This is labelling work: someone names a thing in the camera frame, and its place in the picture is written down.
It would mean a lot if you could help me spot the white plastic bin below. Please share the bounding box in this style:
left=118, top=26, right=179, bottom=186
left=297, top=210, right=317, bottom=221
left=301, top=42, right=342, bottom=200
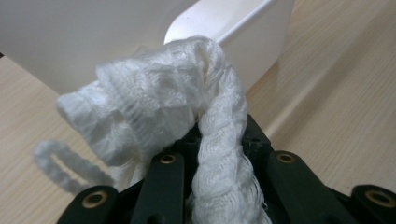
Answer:
left=0, top=0, right=295, bottom=96

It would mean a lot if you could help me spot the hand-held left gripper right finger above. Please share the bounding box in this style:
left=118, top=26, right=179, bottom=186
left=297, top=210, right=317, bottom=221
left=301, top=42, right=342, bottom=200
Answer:
left=242, top=114, right=356, bottom=224

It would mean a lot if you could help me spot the white cloth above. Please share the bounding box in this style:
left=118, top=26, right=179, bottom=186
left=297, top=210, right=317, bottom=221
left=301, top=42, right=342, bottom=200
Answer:
left=33, top=35, right=273, bottom=224

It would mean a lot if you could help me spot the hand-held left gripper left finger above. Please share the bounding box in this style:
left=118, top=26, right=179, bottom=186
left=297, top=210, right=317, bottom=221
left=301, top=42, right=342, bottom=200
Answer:
left=130, top=123, right=203, bottom=224

